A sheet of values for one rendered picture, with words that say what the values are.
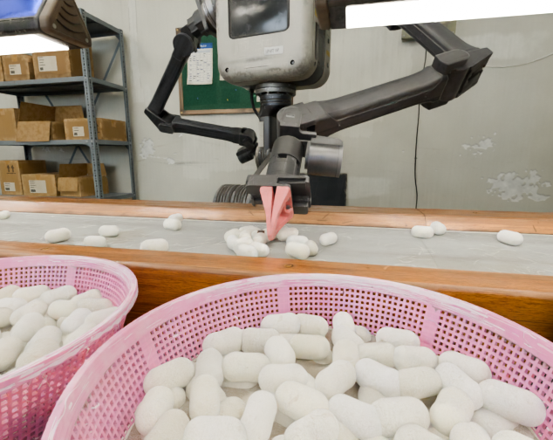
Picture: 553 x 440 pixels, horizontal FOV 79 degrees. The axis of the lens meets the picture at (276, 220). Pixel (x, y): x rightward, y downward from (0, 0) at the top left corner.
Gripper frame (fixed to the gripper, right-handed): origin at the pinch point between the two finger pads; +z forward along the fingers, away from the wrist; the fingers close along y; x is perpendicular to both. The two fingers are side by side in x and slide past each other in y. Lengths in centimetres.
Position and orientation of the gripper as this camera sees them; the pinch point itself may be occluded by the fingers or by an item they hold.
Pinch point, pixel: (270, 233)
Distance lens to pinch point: 49.9
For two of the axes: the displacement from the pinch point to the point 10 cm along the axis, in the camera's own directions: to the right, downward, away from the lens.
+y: 9.8, 0.4, -2.0
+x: 1.3, 6.2, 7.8
